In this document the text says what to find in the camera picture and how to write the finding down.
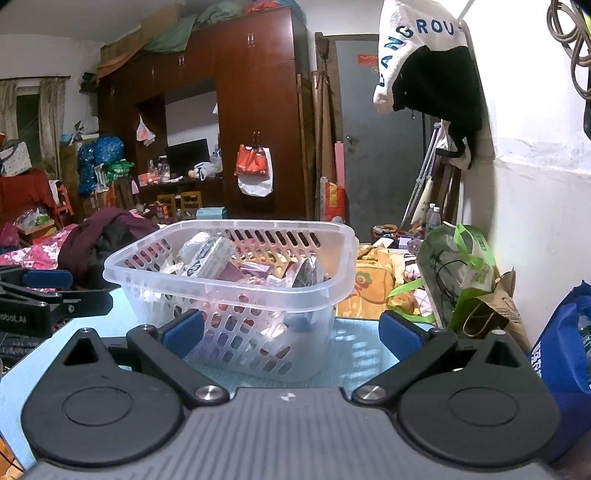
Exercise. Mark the grey door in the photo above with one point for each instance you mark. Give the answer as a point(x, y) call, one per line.
point(384, 152)

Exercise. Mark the green white plastic bag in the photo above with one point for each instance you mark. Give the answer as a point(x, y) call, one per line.
point(456, 265)

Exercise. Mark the pink floral bedding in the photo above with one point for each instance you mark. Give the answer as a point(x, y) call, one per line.
point(41, 256)

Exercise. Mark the yellow orange blanket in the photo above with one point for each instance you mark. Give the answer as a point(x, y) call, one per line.
point(379, 271)

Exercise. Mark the black monitor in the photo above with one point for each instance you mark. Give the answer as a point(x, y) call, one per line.
point(185, 156)

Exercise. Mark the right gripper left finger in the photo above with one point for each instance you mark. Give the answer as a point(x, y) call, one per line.
point(161, 353)

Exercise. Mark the white plastic laundry basket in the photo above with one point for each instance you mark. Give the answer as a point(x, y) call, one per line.
point(271, 332)

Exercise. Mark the brown paper bag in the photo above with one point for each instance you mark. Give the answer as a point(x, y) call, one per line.
point(496, 311)

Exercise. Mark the red cloth covered furniture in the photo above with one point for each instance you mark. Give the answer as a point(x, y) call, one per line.
point(24, 192)

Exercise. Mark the white and black hanging jacket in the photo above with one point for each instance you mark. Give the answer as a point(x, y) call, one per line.
point(426, 65)

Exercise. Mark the orange white hanging bag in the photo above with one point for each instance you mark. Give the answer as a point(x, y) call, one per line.
point(254, 170)

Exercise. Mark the dark maroon clothes pile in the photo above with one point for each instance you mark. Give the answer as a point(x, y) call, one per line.
point(91, 242)

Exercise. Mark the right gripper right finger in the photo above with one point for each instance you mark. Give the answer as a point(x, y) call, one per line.
point(419, 353)

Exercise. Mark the window curtains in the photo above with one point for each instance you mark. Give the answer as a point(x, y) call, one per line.
point(31, 127)

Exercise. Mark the blue patterned bundle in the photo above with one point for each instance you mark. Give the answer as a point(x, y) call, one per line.
point(100, 163)

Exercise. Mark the blue woven bag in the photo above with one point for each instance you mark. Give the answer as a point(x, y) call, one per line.
point(561, 358)

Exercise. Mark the blue white pack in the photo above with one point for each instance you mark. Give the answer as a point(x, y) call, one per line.
point(211, 259)

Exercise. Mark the pink white long box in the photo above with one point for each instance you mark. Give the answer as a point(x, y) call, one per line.
point(260, 274)

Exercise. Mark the dark red wooden wardrobe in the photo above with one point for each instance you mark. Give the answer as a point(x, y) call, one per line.
point(257, 66)

